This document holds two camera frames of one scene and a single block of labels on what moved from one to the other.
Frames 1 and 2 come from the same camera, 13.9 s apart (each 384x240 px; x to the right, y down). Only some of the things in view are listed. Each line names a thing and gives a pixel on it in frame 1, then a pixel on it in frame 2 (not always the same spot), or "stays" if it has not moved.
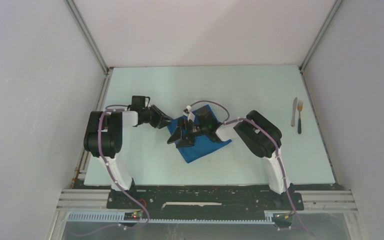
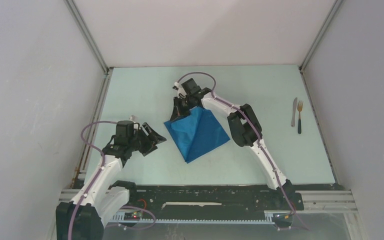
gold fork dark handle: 299,108 stays
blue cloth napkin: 203,144 stays
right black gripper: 186,142 to 177,111
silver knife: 293,123 stays
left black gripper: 159,116 to 155,138
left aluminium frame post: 86,35 stays
